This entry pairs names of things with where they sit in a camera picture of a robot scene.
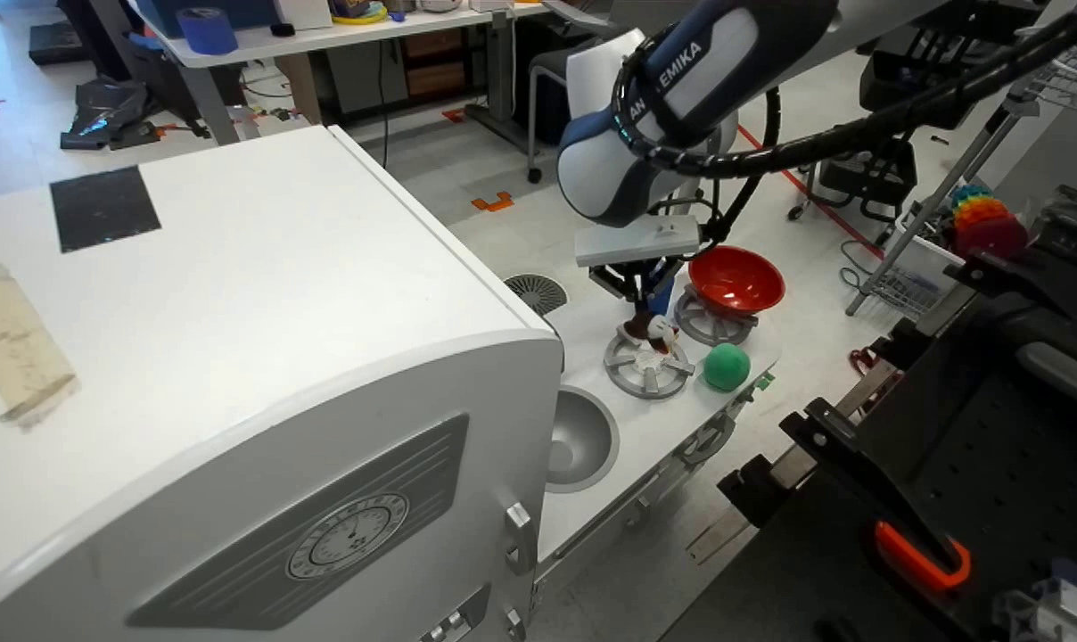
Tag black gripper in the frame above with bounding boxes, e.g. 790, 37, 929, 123
586, 251, 690, 341

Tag brown white plush toy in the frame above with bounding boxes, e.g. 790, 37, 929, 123
633, 318, 690, 367

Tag silver toy sink basin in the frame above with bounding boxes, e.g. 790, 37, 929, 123
546, 385, 626, 496

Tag white toy kitchen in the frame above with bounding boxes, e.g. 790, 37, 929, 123
0, 121, 783, 642

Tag red plastic bowl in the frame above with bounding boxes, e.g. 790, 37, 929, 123
686, 242, 790, 319

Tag green ball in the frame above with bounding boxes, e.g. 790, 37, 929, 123
701, 337, 756, 395

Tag grey kitchen latch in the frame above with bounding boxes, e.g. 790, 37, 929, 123
500, 496, 539, 540

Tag white printed box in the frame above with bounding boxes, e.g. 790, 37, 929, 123
873, 230, 973, 319

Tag grey tripod stand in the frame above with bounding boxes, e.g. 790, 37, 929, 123
843, 66, 1050, 319

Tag brown drawer cabinet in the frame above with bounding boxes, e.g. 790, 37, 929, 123
400, 29, 470, 106

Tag rainbow stacking cups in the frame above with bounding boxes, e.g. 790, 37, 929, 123
945, 180, 1033, 262

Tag orange black bar clamp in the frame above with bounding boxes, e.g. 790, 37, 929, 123
778, 395, 976, 599

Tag black perforated board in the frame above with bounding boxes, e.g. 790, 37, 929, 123
660, 297, 1077, 642

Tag black housing with grey strip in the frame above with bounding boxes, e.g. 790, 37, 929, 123
976, 297, 1077, 421

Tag white office table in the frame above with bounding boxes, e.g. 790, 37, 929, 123
124, 0, 569, 148

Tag black square sticker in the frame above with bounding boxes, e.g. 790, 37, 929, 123
47, 161, 167, 256

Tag dark bag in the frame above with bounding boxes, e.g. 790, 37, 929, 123
59, 76, 158, 152

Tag white wrist mount plate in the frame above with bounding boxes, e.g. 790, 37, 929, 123
571, 215, 706, 269

